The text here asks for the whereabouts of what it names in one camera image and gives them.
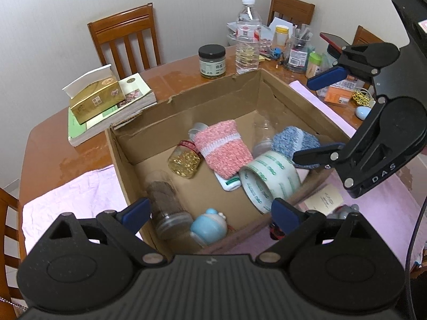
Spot blue knitted sleeve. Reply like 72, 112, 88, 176
271, 126, 321, 170

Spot beige KASI box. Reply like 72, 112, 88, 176
304, 184, 344, 215

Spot grey hippo toy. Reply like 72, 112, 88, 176
326, 204, 359, 220

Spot clear tape roll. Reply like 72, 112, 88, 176
239, 150, 308, 214

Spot clear plastic cup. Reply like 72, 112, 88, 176
252, 115, 276, 158

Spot red toy car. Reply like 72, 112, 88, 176
269, 222, 284, 241

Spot clear jar brown contents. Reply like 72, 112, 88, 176
144, 170, 193, 241

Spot white glue tube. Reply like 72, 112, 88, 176
214, 173, 242, 191

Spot pink knitted sleeve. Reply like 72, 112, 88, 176
193, 120, 253, 179

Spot light blue doll toy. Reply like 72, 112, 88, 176
190, 208, 228, 247

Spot jar of gold capsules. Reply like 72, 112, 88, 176
167, 140, 202, 178

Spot green cap toothpick holder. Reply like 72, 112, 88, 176
305, 52, 322, 79

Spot clear box orange label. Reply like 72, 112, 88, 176
315, 44, 365, 108

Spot glass jar with pens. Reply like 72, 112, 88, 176
284, 24, 313, 73

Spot light blue mouse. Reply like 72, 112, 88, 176
355, 106, 371, 121

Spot red smartphone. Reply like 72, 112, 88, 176
320, 32, 350, 53

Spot gold ornament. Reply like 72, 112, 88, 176
352, 88, 373, 107

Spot small blue toy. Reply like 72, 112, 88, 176
270, 47, 282, 60

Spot yellow lid bottle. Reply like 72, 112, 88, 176
272, 25, 289, 52

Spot right wooden chair back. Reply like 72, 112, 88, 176
353, 25, 382, 46

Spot wooden chair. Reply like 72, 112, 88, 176
353, 25, 382, 46
267, 0, 315, 26
0, 189, 26, 319
88, 2, 161, 79

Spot pink table cloth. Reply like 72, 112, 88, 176
21, 79, 427, 267

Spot middle wooden chair back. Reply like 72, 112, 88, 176
267, 0, 315, 26

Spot near left wooden chair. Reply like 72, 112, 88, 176
0, 189, 26, 319

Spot clear water bottle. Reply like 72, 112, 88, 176
235, 0, 262, 74

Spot black lid glass jar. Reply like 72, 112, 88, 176
198, 44, 226, 79

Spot brown cardboard box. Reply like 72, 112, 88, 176
106, 70, 355, 257

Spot gold tissue box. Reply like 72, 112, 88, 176
62, 64, 125, 124

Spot green white book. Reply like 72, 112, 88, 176
68, 74, 157, 147

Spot left wooden chair back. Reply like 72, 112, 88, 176
88, 2, 161, 79

